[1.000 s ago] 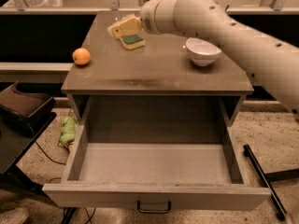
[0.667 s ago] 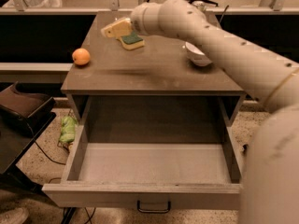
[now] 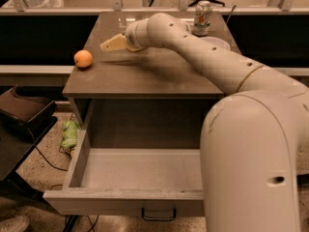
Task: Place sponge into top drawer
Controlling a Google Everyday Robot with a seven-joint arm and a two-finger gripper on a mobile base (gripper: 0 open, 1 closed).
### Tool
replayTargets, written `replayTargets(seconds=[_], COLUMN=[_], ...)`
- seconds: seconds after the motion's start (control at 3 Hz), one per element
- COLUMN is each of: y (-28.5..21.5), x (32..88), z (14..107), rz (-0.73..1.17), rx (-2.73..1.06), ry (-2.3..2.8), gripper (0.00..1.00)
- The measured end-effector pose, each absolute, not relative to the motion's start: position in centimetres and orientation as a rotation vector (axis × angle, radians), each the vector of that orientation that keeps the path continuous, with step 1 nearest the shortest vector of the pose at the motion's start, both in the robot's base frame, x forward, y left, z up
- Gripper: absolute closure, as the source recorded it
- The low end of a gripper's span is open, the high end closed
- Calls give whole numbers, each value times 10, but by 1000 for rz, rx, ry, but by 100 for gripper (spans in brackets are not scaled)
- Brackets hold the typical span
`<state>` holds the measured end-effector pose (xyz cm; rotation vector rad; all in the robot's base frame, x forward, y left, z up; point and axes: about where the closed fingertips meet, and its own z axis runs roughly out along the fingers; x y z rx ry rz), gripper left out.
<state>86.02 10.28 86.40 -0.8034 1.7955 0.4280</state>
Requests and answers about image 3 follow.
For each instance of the white bowl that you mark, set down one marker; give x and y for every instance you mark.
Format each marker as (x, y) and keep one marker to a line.
(216, 43)

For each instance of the open top drawer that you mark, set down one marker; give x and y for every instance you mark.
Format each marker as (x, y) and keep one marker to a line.
(122, 181)

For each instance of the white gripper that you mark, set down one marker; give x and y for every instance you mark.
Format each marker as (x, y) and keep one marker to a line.
(131, 38)

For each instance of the black drawer handle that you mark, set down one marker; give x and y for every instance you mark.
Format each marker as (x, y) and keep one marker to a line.
(150, 215)

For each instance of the white shoe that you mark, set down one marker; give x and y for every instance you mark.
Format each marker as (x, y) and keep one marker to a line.
(14, 224)

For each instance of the orange fruit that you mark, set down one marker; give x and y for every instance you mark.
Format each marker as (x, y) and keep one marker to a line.
(83, 59)

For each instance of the green crumpled bag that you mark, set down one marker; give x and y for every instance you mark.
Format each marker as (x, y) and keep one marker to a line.
(70, 132)

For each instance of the grey cabinet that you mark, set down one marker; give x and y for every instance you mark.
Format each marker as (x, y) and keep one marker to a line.
(146, 99)

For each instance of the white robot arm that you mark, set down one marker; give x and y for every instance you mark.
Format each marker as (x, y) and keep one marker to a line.
(249, 139)

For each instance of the soda can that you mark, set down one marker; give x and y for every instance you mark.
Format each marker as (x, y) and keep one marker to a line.
(202, 18)

